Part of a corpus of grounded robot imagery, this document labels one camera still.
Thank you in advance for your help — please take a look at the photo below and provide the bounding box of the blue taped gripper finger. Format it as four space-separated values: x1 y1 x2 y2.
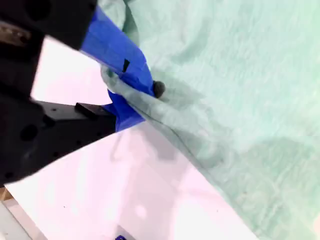
37 88 146 171
44 0 167 99

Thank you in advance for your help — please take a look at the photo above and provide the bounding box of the pale green T-shirt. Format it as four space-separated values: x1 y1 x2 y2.
96 0 320 240

